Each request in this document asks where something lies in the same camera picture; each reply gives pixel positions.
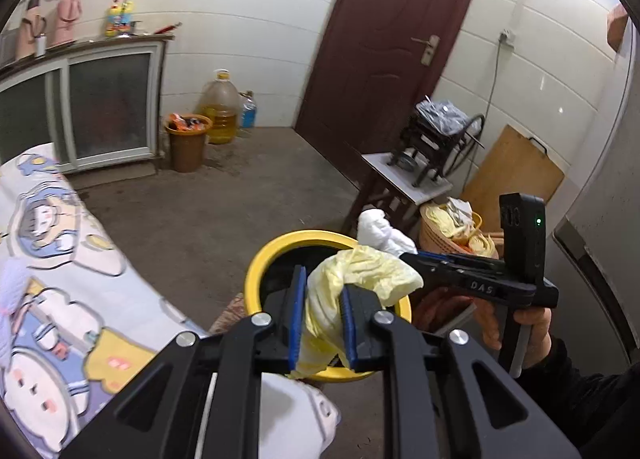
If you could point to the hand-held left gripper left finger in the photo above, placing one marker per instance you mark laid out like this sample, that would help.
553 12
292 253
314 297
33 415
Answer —
297 319

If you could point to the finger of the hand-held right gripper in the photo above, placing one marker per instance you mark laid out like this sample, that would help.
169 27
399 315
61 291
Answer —
465 261
425 266

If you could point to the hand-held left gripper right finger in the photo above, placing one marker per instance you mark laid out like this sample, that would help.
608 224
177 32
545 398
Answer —
350 329

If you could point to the white tissue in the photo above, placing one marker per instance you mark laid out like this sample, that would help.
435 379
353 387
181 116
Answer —
382 234

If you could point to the pale yellow plastic bag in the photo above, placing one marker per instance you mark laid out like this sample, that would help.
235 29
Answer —
360 269

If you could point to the yellow-rimmed black bin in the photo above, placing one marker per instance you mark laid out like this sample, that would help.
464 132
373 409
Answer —
270 259

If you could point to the person's right forearm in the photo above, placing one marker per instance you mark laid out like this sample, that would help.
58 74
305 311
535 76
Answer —
590 404

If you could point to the person's right hand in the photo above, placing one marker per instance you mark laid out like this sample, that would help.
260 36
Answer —
537 339

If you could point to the orange basket of vegetables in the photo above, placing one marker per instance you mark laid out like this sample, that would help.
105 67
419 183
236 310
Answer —
432 239

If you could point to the small white-topped table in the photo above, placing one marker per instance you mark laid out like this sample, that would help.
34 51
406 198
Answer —
425 190

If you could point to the wooden cutting board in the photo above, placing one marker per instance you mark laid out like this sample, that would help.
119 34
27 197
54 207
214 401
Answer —
515 164

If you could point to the black hand-crank noodle machine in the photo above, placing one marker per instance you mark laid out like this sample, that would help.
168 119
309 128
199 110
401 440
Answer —
430 144

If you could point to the brown plastic waste bin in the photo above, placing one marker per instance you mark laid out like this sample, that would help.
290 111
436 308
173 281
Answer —
186 151

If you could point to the blue liquid bottle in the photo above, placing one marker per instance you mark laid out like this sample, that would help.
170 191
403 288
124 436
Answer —
248 114

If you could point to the large cooking oil jug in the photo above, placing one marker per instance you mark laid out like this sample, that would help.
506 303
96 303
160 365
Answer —
220 114

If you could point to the maroon door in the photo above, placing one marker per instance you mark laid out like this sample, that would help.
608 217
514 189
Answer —
390 39

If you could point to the cartoon printed blanket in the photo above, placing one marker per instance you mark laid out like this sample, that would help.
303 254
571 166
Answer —
60 289

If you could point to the brown cardboard box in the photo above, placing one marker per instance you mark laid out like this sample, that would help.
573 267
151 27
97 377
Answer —
619 29

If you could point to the kitchen cabinet with glass doors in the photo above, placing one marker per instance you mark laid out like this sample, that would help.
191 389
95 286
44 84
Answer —
110 104

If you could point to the yellow dish soap bottle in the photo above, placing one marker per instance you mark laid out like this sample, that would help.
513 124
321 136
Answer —
119 19

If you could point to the small white bottle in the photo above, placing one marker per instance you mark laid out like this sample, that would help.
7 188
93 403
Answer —
41 45

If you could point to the white wall socket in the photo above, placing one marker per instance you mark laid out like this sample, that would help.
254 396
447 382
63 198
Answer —
508 38

